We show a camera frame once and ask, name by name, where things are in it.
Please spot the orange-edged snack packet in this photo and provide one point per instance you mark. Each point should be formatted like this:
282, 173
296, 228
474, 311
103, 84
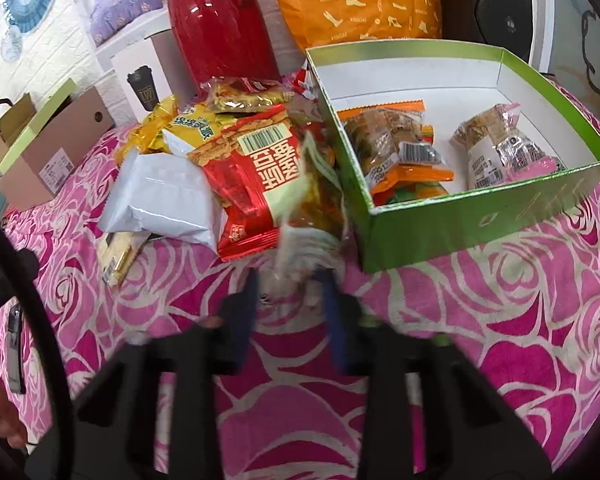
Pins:
390, 145

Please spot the yellow printed snack packet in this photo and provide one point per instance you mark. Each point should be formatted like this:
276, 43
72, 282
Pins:
190, 127

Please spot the small cracker packet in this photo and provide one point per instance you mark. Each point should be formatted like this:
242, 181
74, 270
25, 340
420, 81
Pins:
120, 260

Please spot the white box with cup picture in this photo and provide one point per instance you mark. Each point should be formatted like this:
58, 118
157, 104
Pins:
140, 65

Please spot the black speaker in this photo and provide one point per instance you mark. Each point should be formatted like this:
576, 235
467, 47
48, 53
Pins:
505, 10

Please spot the brown paper bag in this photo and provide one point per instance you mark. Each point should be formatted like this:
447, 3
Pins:
15, 120

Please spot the bedding picture box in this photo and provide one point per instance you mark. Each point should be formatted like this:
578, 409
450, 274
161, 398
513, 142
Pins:
120, 5

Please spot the clear snack packet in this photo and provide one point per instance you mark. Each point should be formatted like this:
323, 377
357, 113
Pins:
300, 240

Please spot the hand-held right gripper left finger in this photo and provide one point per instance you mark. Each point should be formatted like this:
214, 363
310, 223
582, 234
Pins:
247, 310

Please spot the person's left hand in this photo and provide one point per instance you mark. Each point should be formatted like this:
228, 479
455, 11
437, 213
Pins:
0, 410

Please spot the pink-edged snack packet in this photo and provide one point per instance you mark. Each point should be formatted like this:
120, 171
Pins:
490, 150

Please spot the orange green snack packet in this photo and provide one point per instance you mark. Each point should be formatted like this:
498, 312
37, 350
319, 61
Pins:
405, 195

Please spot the brown cardboard box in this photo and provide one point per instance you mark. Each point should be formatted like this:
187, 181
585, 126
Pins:
55, 155

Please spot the orange printed bag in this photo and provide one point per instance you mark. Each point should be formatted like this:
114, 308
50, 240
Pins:
355, 5

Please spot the pink rose tablecloth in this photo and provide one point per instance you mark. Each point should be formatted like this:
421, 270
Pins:
480, 320

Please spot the yellow biscuit packet red band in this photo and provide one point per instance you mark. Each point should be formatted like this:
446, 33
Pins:
245, 95

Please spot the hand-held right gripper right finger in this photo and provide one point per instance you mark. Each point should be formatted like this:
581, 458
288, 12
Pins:
337, 320

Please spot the red white snack packet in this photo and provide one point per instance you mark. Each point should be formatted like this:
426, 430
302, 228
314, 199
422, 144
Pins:
302, 85

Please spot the green cardboard box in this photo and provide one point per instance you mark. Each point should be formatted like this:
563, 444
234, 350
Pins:
455, 230

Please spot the red thermos jug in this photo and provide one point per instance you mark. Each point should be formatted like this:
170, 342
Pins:
215, 25

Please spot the golden foil snack packet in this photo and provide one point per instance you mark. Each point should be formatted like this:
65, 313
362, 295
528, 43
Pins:
152, 127

